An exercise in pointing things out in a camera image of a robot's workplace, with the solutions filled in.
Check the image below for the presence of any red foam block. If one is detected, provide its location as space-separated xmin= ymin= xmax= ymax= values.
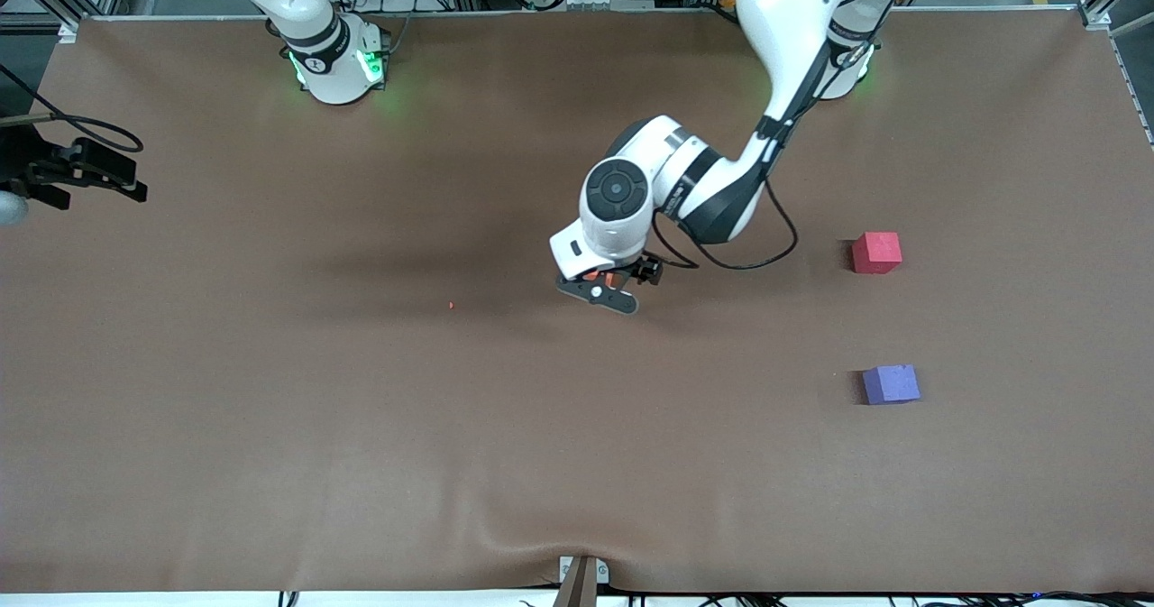
xmin=851 ymin=232 xmax=902 ymax=275

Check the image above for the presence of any aluminium side rail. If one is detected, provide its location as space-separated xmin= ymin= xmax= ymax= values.
xmin=1109 ymin=25 xmax=1154 ymax=146

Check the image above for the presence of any brown table mat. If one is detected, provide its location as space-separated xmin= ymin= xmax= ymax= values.
xmin=0 ymin=7 xmax=1154 ymax=594

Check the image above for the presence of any silver edge bracket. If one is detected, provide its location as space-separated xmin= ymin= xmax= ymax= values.
xmin=558 ymin=556 xmax=610 ymax=585

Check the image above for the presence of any brown clamp bar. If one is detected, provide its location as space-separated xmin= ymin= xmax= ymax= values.
xmin=552 ymin=557 xmax=600 ymax=607

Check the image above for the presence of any purple foam block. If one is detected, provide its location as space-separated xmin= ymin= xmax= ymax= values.
xmin=862 ymin=363 xmax=921 ymax=406

